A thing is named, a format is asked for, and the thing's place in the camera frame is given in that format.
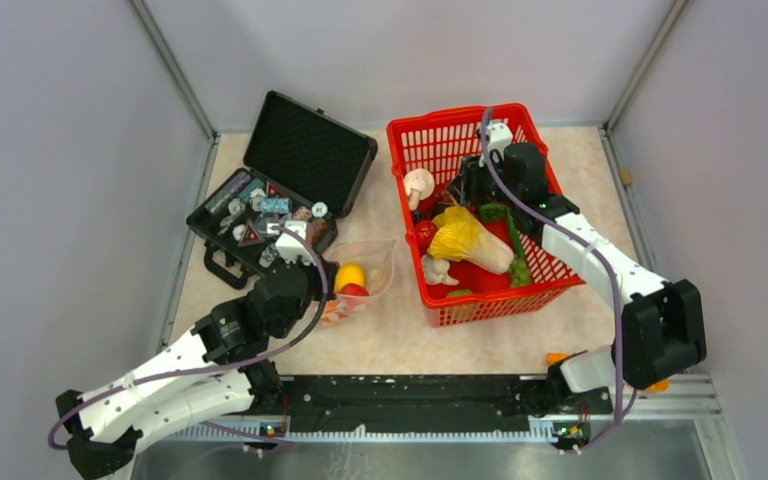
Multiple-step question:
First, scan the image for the red plastic basket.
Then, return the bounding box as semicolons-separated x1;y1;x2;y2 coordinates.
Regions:
387;106;583;327

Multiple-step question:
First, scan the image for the napa cabbage toy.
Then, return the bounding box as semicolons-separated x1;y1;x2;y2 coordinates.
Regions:
427;206;515;275

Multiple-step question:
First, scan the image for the green lime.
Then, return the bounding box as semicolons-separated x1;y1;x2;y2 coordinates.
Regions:
446;289;473;298

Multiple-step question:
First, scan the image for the green grape bunch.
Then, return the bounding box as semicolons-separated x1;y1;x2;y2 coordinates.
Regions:
509;257;533;288

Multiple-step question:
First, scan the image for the clear zip top bag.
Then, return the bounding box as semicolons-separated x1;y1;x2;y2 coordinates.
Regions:
321;239;396;325

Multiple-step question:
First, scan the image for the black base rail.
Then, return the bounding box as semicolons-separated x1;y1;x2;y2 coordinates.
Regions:
246;374;613;439

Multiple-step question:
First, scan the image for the red tomato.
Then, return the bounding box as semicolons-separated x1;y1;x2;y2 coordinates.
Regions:
413;220;438;250
339;283;369;297

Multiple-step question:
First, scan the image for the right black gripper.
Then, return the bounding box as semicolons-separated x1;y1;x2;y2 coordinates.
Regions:
445;149;519;210

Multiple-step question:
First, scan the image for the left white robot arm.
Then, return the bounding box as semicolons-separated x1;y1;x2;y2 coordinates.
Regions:
48;258;340;479

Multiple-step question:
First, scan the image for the green bell pepper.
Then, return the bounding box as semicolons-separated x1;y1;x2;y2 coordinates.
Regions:
478;203;508;223

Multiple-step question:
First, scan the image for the black poker chip case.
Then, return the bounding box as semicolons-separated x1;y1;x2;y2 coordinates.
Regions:
186;91;378;290

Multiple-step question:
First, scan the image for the yellow lemon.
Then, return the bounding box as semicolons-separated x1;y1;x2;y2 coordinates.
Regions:
335;262;366;293

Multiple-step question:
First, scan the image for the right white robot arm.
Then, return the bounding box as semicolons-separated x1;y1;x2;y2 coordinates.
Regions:
451;143;707;412

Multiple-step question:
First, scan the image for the orange fruit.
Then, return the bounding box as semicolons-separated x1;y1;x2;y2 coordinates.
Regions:
320;297;367;325

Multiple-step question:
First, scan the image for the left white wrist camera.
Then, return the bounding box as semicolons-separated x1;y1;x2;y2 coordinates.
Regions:
266;220;314;266

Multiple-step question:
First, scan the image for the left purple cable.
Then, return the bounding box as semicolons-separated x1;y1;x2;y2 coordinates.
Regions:
47;225;330;452

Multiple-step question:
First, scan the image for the orange handled tool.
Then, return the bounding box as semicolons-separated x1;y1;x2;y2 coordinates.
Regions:
545;352;670;393

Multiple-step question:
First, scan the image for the white mushroom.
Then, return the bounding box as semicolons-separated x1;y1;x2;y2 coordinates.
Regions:
421;254;459;286
403;168;436;211

